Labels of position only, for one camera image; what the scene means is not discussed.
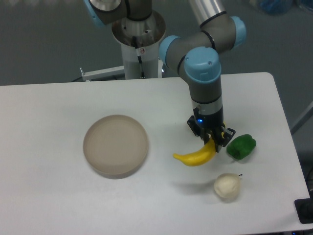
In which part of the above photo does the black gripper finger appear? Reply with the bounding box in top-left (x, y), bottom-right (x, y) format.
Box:
top-left (212, 126), bottom-right (236, 153)
top-left (187, 116), bottom-right (207, 141)

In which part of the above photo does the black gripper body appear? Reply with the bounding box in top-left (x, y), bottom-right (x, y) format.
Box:
top-left (193, 108), bottom-right (225, 134)

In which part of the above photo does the yellow toy banana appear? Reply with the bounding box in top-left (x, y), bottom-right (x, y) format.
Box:
top-left (173, 139), bottom-right (216, 166)

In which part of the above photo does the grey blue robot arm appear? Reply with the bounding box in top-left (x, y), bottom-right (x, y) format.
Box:
top-left (85, 0), bottom-right (246, 152)

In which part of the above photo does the beige round plate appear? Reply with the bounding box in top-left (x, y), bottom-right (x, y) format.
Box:
top-left (83, 115), bottom-right (149, 179)

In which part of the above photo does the green toy bell pepper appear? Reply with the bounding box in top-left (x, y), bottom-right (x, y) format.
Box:
top-left (226, 134), bottom-right (257, 160)

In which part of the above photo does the white toy pear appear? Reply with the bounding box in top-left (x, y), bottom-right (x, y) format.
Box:
top-left (213, 173), bottom-right (242, 202)

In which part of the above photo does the grey metal table leg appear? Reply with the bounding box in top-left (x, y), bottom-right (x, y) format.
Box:
top-left (290, 102), bottom-right (313, 135)

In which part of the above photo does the black device at table edge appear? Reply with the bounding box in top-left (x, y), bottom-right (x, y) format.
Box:
top-left (294, 198), bottom-right (313, 224)

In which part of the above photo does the blue plastic bag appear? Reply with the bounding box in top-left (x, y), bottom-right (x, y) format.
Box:
top-left (257, 0), bottom-right (293, 16)

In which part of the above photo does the white left mounting bracket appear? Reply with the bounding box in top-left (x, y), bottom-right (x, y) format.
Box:
top-left (80, 66), bottom-right (125, 81)

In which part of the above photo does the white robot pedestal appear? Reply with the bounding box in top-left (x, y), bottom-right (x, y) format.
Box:
top-left (112, 11), bottom-right (166, 79)

